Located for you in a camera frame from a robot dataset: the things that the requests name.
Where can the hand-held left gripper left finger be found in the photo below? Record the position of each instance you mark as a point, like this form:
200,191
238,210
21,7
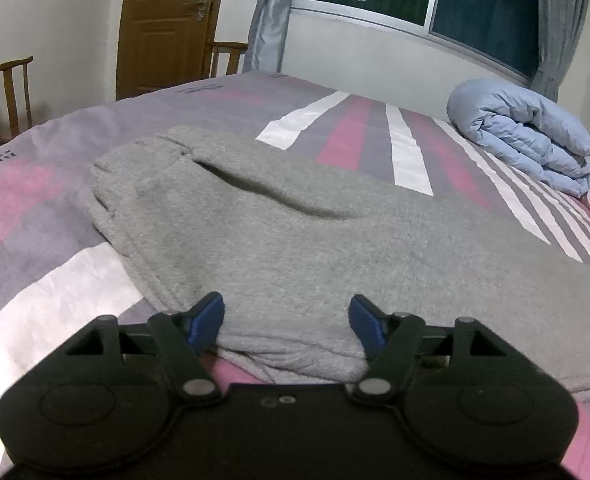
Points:
209,314

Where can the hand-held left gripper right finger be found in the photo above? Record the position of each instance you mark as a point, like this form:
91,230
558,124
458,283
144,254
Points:
365,319

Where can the grey pants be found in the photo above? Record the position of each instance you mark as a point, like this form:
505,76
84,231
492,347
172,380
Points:
295,240

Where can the bed with striped sheet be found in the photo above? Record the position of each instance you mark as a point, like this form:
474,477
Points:
40,220

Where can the folded light blue duvet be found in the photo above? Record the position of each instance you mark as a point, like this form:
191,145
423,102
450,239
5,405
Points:
520,130

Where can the wooden chair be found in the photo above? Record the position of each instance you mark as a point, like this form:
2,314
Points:
10,90
225,57

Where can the brown wooden door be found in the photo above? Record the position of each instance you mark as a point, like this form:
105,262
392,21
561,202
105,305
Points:
167,35

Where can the grey curtain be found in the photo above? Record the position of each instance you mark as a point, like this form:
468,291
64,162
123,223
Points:
562,25
270,20

